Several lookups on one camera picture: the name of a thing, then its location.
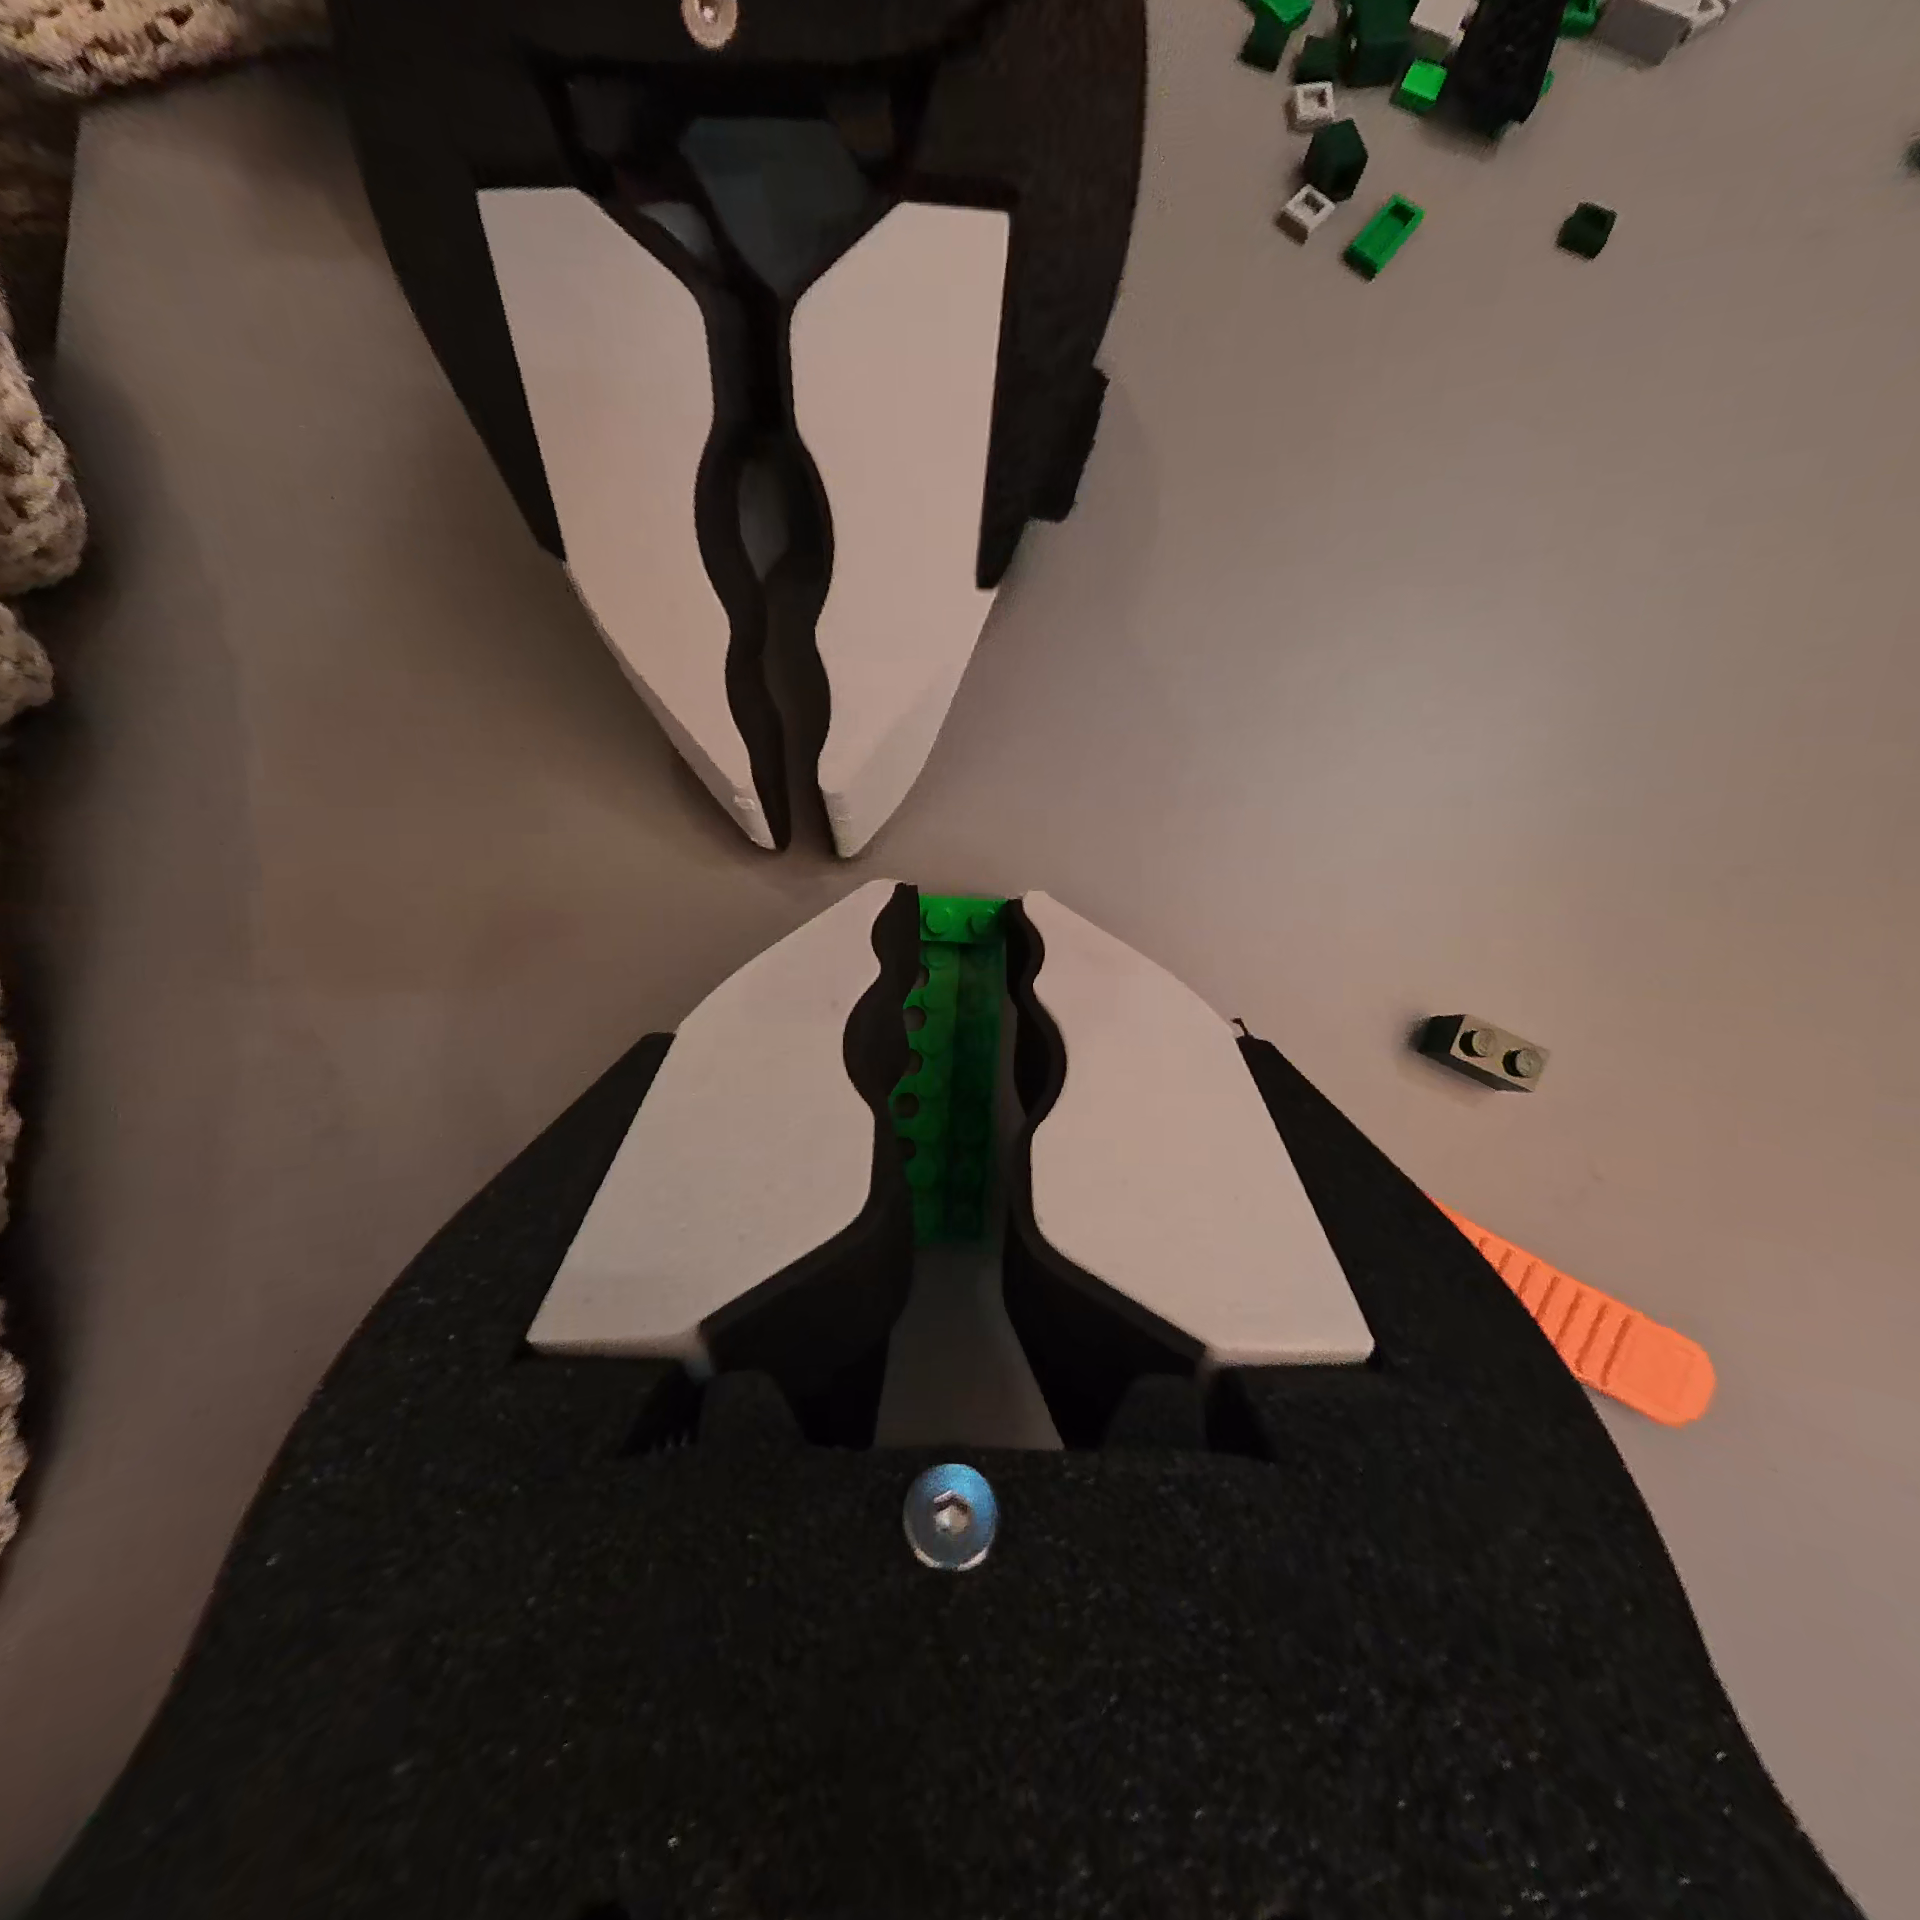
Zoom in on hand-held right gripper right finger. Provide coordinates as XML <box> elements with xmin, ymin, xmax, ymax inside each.
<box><xmin>1008</xmin><ymin>893</ymin><xmax>1382</xmax><ymax>1367</ymax></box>

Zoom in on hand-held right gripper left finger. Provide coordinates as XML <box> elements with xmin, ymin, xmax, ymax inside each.
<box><xmin>527</xmin><ymin>885</ymin><xmax>919</xmax><ymax>1367</ymax></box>

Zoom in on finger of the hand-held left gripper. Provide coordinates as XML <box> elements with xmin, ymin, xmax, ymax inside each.
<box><xmin>476</xmin><ymin>189</ymin><xmax>791</xmax><ymax>852</ymax></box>
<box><xmin>791</xmin><ymin>201</ymin><xmax>1012</xmax><ymax>865</ymax></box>

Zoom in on narrow green lego plate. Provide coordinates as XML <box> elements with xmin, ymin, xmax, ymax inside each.
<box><xmin>942</xmin><ymin>943</ymin><xmax>1008</xmax><ymax>1243</ymax></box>

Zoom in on pile of lego pieces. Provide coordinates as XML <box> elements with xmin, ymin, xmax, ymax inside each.
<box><xmin>1236</xmin><ymin>0</ymin><xmax>1740</xmax><ymax>288</ymax></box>

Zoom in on small dark green grey brick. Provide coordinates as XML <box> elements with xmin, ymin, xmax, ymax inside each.
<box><xmin>1416</xmin><ymin>1010</ymin><xmax>1554</xmax><ymax>1097</ymax></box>

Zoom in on orange brick separator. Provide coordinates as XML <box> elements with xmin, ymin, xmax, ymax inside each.
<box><xmin>1427</xmin><ymin>1195</ymin><xmax>1718</xmax><ymax>1429</ymax></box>

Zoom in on cream knit sweater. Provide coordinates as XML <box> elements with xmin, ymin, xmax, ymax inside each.
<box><xmin>0</xmin><ymin>293</ymin><xmax>93</xmax><ymax>1556</ymax></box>

